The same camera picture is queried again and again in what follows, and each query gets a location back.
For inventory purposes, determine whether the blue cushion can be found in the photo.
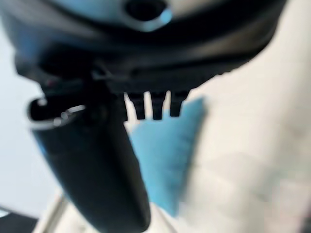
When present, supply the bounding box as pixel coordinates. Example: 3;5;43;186
128;96;207;217

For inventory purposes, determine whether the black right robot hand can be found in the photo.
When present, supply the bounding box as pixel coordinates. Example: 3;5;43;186
0;0;287;233

